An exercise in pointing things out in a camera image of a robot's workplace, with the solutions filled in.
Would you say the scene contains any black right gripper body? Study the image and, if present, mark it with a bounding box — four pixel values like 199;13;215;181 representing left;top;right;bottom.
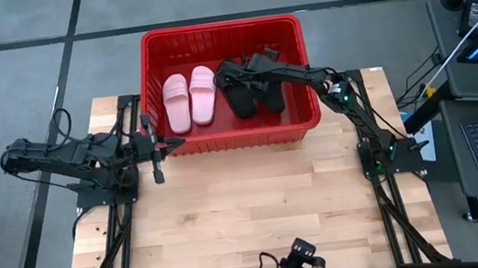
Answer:
231;57;283;96

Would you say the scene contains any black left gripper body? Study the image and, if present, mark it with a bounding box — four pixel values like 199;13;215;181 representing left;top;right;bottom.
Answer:
118;111;167;189

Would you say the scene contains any black slide sandal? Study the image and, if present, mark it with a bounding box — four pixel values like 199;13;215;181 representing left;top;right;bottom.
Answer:
254;76;288;117
213;57;261;122

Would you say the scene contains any pink slide sandal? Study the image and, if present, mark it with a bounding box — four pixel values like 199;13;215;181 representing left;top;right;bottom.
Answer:
185;63;223;128
159;72;195;138

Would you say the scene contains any red plastic bin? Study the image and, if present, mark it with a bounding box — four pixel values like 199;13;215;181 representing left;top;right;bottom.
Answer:
131;8;327;162

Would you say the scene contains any black power adapter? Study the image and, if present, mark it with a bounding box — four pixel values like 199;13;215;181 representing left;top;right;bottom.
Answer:
455;0;478;37

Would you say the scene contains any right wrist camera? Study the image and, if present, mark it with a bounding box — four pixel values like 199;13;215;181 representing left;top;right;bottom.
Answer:
247;47;282;73

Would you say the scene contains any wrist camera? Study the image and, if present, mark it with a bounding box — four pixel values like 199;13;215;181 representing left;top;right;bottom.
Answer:
247;47;282;73
81;129;125;158

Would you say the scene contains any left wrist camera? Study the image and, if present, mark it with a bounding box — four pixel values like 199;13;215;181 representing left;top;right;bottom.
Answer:
81;129;125;158

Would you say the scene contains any black cable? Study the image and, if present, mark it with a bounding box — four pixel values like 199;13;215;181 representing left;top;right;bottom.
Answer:
388;46;449;110

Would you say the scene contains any white cable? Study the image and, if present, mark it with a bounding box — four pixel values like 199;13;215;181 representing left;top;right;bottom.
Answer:
406;0;478;100

